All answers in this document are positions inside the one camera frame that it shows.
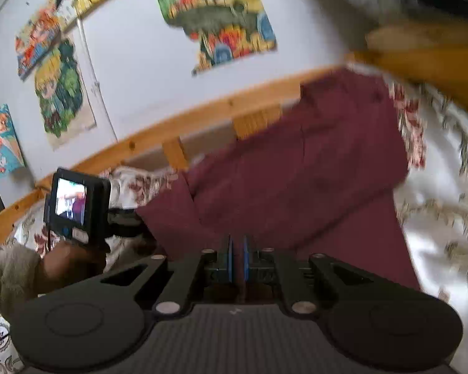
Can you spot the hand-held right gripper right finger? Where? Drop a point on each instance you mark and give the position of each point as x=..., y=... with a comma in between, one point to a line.
x=245, y=265

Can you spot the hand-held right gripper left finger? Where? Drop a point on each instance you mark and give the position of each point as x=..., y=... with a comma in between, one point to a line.
x=231, y=265

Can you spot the maroon garment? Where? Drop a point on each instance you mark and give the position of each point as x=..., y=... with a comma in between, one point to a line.
x=296, y=163

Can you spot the person's left forearm beige sleeve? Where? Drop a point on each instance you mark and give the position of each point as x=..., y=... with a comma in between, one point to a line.
x=9, y=272

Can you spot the person's left hand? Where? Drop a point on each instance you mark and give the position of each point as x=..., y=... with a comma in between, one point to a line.
x=68, y=263

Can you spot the white floral bedsheet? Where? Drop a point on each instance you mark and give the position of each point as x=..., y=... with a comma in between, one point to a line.
x=444, y=187

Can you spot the teal cartoon wall poster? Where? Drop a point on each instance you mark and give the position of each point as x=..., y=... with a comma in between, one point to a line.
x=4, y=140

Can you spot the green cartoon wall poster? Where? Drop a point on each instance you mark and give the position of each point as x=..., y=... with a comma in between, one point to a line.
x=62, y=89

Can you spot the wooden bed frame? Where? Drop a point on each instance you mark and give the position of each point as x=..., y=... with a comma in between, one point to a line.
x=202, y=115

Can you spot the orange cartoon wall poster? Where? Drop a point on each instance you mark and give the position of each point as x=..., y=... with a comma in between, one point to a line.
x=37, y=43

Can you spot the colourful landscape wall poster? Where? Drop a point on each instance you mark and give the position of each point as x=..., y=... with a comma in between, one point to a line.
x=222, y=15

